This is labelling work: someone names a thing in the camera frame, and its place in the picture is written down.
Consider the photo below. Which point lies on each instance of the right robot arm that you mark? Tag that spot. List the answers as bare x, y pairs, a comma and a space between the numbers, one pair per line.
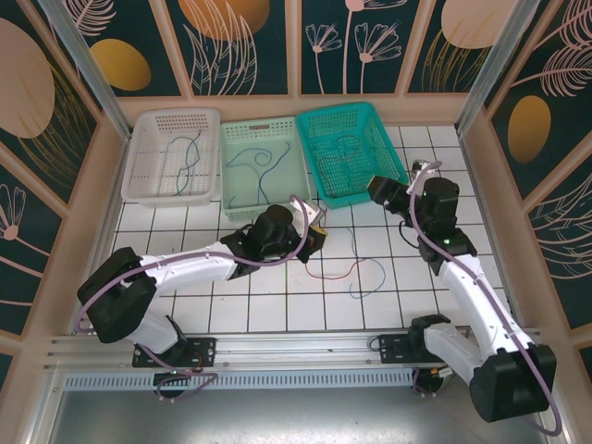
476, 300

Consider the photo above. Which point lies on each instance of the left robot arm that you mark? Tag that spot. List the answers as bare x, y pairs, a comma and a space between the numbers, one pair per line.
120, 300

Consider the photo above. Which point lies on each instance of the teal plastic basket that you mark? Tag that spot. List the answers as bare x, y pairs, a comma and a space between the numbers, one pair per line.
379, 139

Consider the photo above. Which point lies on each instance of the mint green plastic basket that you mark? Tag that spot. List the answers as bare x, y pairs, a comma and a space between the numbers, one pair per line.
296, 185

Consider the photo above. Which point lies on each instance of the white plastic basket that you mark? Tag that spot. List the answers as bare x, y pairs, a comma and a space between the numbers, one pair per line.
143, 139

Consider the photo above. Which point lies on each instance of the grey metal sheet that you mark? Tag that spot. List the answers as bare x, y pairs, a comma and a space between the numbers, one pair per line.
296, 416

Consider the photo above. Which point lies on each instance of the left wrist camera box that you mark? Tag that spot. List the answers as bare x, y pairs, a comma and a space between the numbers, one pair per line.
311, 213

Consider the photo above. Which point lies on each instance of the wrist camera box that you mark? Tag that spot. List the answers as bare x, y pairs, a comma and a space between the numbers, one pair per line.
423, 168
311, 213

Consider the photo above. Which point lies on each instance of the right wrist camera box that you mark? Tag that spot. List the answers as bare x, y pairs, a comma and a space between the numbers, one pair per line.
423, 168

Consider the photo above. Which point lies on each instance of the aluminium side rail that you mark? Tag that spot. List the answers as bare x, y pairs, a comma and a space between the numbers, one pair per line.
113, 208
481, 208

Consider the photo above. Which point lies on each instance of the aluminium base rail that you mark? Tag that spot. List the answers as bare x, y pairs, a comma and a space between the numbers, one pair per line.
296, 347

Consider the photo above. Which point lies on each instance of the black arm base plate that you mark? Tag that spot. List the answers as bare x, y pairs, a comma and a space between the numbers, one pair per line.
393, 349
203, 349

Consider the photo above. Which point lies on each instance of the aluminium frame post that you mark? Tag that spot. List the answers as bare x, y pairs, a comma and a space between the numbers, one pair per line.
92, 74
490, 60

